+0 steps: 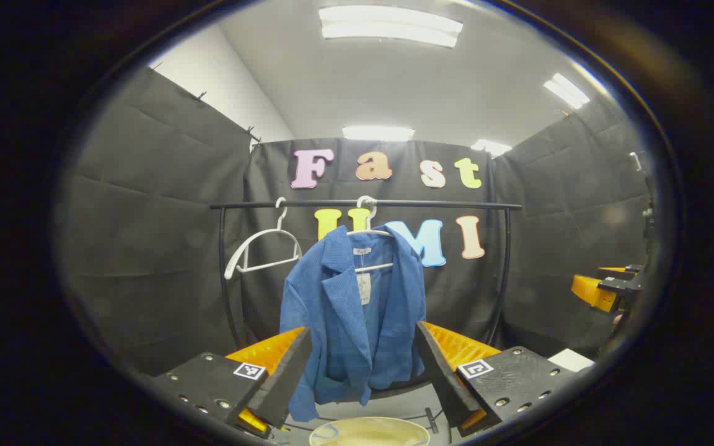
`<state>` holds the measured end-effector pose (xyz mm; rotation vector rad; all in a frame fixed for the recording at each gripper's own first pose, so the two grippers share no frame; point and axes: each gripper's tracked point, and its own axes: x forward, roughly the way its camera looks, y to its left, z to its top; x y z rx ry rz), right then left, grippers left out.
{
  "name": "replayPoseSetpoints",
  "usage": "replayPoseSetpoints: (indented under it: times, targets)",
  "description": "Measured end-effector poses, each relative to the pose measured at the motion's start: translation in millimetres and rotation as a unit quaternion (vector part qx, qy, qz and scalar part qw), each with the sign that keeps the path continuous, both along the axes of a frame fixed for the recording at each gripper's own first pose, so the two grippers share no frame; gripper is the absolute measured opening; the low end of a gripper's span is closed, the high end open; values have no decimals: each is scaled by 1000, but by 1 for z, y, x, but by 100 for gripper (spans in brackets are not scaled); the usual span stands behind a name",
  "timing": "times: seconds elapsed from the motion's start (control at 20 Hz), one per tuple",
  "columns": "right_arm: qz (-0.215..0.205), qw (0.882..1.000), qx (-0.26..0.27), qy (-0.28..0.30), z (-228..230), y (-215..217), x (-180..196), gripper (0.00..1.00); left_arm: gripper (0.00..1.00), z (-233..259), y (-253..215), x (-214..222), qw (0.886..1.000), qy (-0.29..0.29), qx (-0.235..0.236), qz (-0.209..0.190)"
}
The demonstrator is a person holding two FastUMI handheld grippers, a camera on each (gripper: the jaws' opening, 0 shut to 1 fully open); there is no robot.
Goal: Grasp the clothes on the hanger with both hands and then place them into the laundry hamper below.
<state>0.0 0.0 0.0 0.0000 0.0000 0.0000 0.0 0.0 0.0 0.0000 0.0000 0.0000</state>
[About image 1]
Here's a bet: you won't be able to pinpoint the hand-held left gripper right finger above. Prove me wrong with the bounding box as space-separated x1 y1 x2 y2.
415 321 581 437

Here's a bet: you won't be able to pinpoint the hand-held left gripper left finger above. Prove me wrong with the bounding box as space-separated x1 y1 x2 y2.
149 326 313 440

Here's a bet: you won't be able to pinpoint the blue jacket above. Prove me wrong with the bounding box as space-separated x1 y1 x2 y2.
280 224 427 423

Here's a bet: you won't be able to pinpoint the beige laundry hamper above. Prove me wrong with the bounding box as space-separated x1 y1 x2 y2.
309 416 431 446

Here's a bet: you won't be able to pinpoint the white plastic hanger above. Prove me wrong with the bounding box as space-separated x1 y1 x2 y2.
346 195 395 273
224 197 303 281

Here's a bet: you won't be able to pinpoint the black clothes rack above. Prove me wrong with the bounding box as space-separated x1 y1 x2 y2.
209 199 522 434

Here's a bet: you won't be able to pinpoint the white paper sheet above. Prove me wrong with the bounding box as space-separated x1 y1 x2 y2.
548 348 594 373

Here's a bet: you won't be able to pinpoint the black backdrop cloth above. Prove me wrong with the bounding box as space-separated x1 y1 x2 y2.
63 65 658 378

